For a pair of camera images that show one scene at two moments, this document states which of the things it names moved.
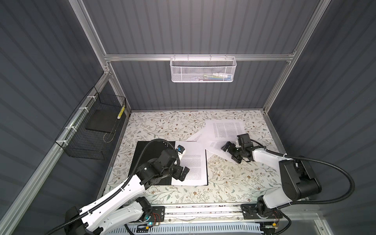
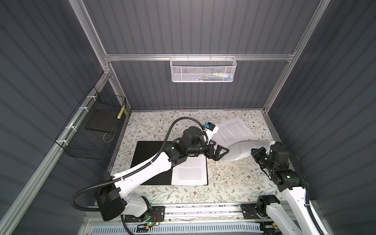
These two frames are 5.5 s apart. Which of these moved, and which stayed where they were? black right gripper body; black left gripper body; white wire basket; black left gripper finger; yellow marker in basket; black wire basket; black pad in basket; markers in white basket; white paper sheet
Moved: black left gripper finger; black right gripper body; black left gripper body; white paper sheet
Stayed: black pad in basket; black wire basket; yellow marker in basket; white wire basket; markers in white basket
